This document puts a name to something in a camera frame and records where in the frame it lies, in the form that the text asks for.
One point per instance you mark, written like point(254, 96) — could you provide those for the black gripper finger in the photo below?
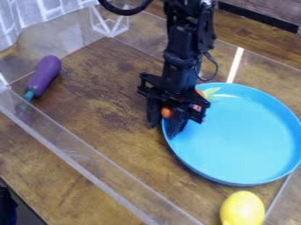
point(152, 111)
point(178, 121)

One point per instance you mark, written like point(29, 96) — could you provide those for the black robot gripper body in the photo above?
point(174, 87)

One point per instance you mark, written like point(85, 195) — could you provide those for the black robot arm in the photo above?
point(190, 31)

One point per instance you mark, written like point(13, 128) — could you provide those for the blue plastic plate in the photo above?
point(247, 143)

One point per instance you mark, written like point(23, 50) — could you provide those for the purple toy eggplant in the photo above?
point(47, 71)

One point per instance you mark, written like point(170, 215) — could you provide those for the yellow toy lemon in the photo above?
point(242, 209)

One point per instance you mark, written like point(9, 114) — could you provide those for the clear acrylic corner bracket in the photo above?
point(105, 23)

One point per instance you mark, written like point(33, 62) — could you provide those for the clear acrylic enclosure wall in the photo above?
point(79, 154)

